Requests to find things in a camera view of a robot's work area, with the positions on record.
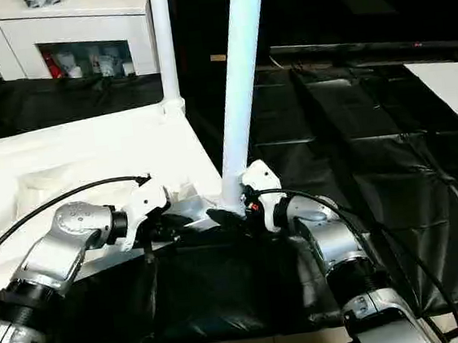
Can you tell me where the white plastic table top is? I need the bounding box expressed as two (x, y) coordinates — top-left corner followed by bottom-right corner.
(0, 90), (258, 306)

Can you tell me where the white plastic table leg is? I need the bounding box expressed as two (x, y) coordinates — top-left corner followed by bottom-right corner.
(197, 0), (291, 222)
(148, 0), (187, 118)

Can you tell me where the black glossy mat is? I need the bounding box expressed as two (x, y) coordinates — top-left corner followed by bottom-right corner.
(0, 30), (458, 343)

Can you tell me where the long black bar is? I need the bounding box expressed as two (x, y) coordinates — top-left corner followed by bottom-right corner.
(268, 26), (458, 69)

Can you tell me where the white glass-door cabinet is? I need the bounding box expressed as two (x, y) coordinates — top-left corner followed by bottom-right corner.
(0, 0), (161, 90)

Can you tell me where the white flat panel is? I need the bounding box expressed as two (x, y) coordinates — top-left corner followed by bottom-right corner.
(402, 57), (458, 149)

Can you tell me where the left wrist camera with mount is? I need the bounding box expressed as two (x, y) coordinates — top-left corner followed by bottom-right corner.
(117, 177), (176, 253)

